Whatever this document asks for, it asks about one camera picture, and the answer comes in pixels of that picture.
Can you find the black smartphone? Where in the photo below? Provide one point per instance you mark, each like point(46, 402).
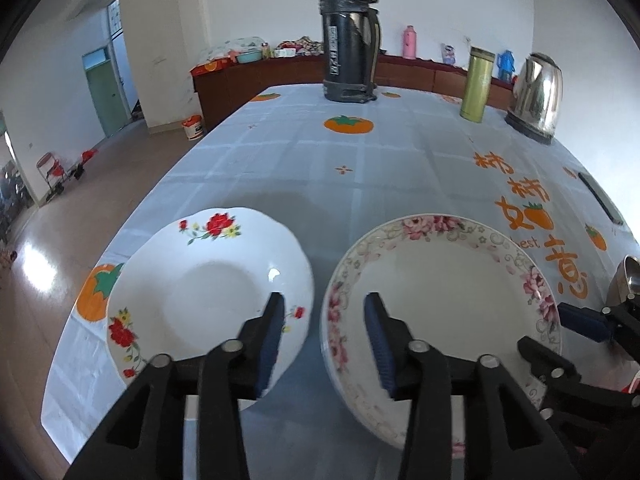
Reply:
point(600, 197)

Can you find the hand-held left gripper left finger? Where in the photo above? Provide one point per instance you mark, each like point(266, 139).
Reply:
point(269, 345)

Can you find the mesh food cover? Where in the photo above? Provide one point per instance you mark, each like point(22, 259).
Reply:
point(225, 49)

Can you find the red floor object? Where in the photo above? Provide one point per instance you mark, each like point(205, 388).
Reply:
point(86, 160)

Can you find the black steel thermos jug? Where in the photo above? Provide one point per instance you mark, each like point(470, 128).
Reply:
point(347, 45)

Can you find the pink floral rimmed plate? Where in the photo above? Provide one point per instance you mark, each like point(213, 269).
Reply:
point(440, 290)

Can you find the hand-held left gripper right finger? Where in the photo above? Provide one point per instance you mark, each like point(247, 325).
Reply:
point(381, 347)

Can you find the persimmon print tablecloth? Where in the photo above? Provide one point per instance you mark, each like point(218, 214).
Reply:
point(300, 160)

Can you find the red flower white plate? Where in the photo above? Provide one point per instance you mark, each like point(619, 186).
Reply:
point(200, 290)

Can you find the stainless steel electric kettle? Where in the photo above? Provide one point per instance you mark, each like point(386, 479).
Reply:
point(536, 95)

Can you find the green tumbler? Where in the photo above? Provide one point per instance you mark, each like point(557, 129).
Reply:
point(477, 85)

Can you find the pink thermos flask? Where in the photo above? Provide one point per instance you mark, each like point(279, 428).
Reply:
point(410, 42)

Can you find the patterned white jar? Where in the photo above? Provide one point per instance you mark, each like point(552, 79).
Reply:
point(449, 54)

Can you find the blue thermos flask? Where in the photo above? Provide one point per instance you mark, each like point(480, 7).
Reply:
point(506, 66)

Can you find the teal basin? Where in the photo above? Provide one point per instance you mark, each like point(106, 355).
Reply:
point(248, 56)

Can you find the green door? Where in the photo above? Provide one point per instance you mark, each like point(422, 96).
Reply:
point(106, 95)

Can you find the red folding chair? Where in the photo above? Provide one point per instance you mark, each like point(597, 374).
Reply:
point(52, 172)

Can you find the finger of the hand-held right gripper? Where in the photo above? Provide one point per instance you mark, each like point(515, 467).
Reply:
point(582, 321)
point(547, 362)

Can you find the brown wooden sideboard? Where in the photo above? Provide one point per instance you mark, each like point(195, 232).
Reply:
point(240, 85)

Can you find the white plastic bucket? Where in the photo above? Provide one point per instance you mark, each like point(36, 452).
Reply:
point(192, 127)

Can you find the orange printed box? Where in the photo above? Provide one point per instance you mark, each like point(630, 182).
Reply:
point(210, 66)

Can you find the colourful cloth pile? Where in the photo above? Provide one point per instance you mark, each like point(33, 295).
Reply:
point(300, 45)

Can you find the white enamel bowl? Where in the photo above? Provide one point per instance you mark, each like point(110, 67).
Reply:
point(627, 277)

